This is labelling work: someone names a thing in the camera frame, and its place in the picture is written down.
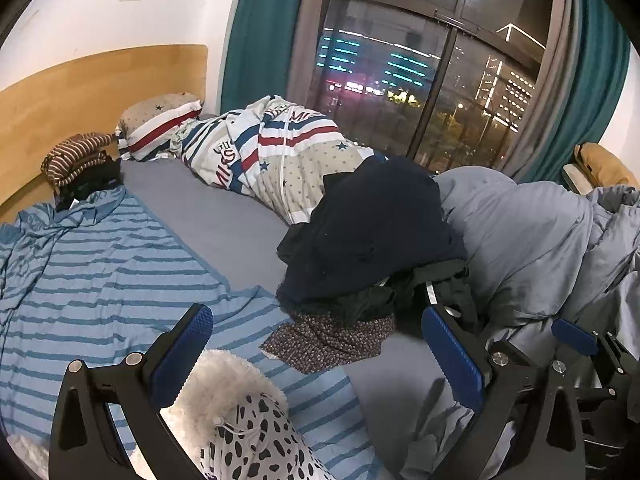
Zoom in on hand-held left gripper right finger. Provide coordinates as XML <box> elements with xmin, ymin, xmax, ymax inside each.
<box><xmin>421</xmin><ymin>305</ymin><xmax>587</xmax><ymax>480</ymax></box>

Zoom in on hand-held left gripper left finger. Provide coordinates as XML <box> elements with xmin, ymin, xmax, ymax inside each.
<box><xmin>48</xmin><ymin>304</ymin><xmax>216</xmax><ymax>480</ymax></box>

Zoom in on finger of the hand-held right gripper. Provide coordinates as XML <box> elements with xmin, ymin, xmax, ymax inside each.
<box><xmin>551</xmin><ymin>318</ymin><xmax>640</xmax><ymax>401</ymax></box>

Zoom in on navy blue collared shirt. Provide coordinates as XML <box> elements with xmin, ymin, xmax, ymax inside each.
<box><xmin>276</xmin><ymin>156</ymin><xmax>470</xmax><ymax>317</ymax></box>

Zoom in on folded black clothes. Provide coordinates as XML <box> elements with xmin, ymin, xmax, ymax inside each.
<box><xmin>52</xmin><ymin>157</ymin><xmax>126</xmax><ymax>208</ymax></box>

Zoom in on white fluffy pajama top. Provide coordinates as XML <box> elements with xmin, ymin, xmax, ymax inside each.
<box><xmin>0</xmin><ymin>349</ymin><xmax>291</xmax><ymax>480</ymax></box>

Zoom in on dark green garment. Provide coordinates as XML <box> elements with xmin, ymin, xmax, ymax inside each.
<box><xmin>340</xmin><ymin>258</ymin><xmax>481</xmax><ymax>333</ymax></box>

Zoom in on grey blue duvet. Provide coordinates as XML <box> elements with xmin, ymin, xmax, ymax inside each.
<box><xmin>400</xmin><ymin>166</ymin><xmax>640</xmax><ymax>480</ymax></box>

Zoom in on light blue striped hoodie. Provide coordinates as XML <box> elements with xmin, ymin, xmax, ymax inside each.
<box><xmin>0</xmin><ymin>187</ymin><xmax>383</xmax><ymax>480</ymax></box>

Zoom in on black spotted white pants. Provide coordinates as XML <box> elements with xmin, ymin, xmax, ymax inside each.
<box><xmin>197</xmin><ymin>394</ymin><xmax>331</xmax><ymax>480</ymax></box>

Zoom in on brown patterned garment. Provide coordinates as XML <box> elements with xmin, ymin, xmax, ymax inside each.
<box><xmin>260</xmin><ymin>310</ymin><xmax>398</xmax><ymax>375</ymax></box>

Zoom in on mustard yellow cushion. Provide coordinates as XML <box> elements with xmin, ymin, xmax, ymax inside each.
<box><xmin>562</xmin><ymin>142</ymin><xmax>640</xmax><ymax>196</ymax></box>

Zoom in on star striped quilt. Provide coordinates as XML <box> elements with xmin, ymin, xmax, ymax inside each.
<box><xmin>170</xmin><ymin>94</ymin><xmax>388</xmax><ymax>226</ymax></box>

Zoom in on folded brown striped sweater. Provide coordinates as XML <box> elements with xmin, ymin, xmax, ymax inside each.
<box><xmin>41</xmin><ymin>131</ymin><xmax>117</xmax><ymax>192</ymax></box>

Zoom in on star striped pillow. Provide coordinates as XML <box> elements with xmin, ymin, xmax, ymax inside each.
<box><xmin>116</xmin><ymin>92</ymin><xmax>205</xmax><ymax>162</ymax></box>

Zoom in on wooden headboard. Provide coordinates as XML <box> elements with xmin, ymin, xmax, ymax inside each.
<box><xmin>0</xmin><ymin>44</ymin><xmax>209</xmax><ymax>211</ymax></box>

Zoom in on grey curtain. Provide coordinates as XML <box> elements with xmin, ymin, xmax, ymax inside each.
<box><xmin>282</xmin><ymin>0</ymin><xmax>353</xmax><ymax>111</ymax></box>
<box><xmin>500</xmin><ymin>0</ymin><xmax>581</xmax><ymax>171</ymax></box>

